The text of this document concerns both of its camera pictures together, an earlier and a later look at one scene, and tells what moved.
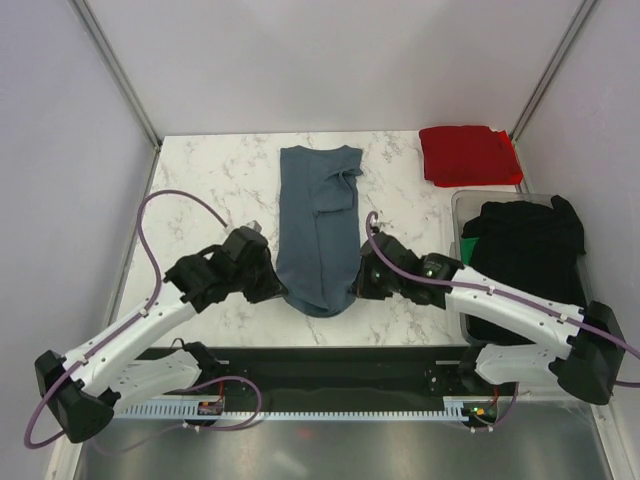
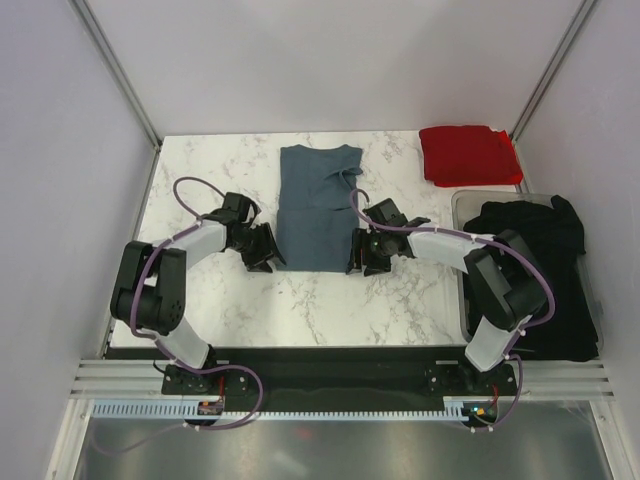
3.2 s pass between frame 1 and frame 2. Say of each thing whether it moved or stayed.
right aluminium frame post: stayed
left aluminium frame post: stayed
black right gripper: moved
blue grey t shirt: moved
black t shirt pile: stayed
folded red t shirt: stayed
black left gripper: moved
